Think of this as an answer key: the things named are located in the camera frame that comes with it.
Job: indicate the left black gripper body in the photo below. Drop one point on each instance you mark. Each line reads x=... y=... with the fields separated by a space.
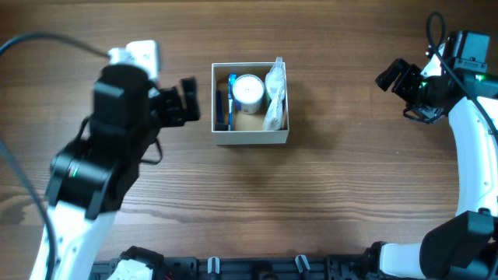
x=171 y=105

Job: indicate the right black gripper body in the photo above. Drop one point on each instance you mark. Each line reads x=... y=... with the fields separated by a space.
x=406 y=84

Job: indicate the blue white toothbrush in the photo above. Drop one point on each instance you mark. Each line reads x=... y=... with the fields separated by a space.
x=231 y=81

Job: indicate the blue disposable razor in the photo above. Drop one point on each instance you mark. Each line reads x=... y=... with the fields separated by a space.
x=220 y=120

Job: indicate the white round container blue label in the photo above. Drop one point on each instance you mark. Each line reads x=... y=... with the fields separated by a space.
x=248 y=91

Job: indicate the cardboard box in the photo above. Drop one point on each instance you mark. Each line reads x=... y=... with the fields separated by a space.
x=247 y=127

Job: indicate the clear bottle blue liquid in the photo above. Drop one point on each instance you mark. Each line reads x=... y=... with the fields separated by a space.
x=275 y=81

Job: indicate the white floral tube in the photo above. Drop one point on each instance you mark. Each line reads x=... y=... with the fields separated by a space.
x=274 y=115

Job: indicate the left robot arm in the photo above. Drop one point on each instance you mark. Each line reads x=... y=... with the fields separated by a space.
x=91 y=176

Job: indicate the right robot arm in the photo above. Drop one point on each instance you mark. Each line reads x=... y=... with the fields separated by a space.
x=454 y=84

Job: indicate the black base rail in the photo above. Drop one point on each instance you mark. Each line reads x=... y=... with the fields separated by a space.
x=282 y=268

